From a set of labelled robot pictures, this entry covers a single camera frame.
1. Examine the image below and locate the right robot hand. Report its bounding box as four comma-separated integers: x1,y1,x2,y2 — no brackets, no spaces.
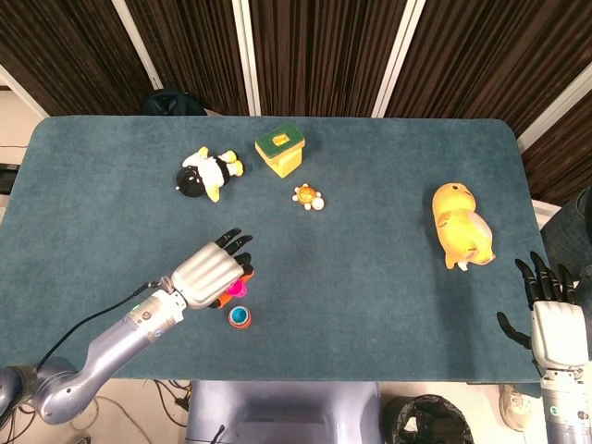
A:
497,251,592,376

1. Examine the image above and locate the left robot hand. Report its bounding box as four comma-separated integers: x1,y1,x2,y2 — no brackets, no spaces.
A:
169,227,256,310

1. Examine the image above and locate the orange plastic cup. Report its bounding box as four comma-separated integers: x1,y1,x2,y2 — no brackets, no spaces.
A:
228,305,253,329

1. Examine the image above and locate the white sneaker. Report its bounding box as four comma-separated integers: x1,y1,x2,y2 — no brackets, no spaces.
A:
498,383,533,432

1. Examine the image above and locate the person leg in jeans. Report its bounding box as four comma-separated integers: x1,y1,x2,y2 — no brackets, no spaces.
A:
539,186,592,306

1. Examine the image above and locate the black white plush toy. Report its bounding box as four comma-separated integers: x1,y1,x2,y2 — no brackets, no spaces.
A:
175,146,245,204

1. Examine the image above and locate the orange turtle toy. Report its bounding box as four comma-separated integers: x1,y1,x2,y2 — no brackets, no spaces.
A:
291,183,327,212

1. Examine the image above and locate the yellow plush animal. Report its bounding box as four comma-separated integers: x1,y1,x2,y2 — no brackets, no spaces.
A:
431,181,497,272

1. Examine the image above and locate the blue grey robot torso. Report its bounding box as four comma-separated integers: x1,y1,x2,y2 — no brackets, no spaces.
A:
184,379,384,444

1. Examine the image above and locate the black trash bin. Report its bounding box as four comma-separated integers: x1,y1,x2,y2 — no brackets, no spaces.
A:
382,393,475,444

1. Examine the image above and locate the teal table cloth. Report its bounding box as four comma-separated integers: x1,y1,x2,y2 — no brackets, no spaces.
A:
0,115,549,384

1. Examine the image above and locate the black chair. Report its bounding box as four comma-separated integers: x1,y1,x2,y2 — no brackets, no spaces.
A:
142,89,208,117

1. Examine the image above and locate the black floor device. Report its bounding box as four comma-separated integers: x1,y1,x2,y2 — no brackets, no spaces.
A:
0,164,19,193

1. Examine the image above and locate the dark brown pleated curtain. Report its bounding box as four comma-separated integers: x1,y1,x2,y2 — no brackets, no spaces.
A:
0,0,592,200

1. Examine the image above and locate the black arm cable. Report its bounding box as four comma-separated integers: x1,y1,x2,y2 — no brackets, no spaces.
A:
35,280,161,371

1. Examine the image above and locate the white floor cable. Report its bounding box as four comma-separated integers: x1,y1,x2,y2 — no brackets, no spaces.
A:
68,392,154,444

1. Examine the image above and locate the white partition post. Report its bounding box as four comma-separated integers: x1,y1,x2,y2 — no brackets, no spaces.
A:
0,64,50,119
230,0,263,117
372,0,426,118
516,59,592,154
110,0,163,91

